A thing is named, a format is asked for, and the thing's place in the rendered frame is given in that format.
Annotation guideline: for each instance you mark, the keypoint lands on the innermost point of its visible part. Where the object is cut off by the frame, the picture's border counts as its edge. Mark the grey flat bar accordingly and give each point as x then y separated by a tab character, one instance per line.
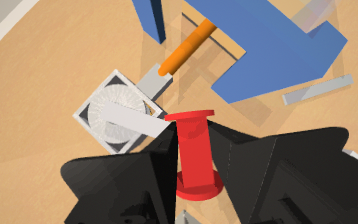
320	88

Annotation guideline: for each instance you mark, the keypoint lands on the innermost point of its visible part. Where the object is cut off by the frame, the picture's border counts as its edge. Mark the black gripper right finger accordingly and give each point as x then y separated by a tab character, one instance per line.
247	164

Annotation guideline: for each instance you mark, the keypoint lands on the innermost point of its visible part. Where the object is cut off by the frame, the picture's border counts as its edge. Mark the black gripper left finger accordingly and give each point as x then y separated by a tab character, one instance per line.
153	169

